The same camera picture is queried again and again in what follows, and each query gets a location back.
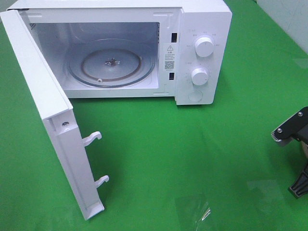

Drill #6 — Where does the white microwave knob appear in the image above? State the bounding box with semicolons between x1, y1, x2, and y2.
191;68;209;86
194;35;214;58

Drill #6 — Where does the white microwave oven body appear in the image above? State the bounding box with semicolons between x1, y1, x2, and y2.
7;0;232;105

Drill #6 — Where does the white microwave door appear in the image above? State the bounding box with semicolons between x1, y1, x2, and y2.
0;10;109;219

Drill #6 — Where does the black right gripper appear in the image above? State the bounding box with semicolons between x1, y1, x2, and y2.
289;125;308;198

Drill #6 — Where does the round microwave door button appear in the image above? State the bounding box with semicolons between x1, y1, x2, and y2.
188;90;203;102

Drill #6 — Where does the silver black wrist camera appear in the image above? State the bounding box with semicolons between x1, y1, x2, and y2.
271;106;308;146

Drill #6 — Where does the microwave warning label sticker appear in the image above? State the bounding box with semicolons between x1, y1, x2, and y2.
163;43;178;71

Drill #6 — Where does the pink plastic plate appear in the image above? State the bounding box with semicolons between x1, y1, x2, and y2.
301;141;308;167

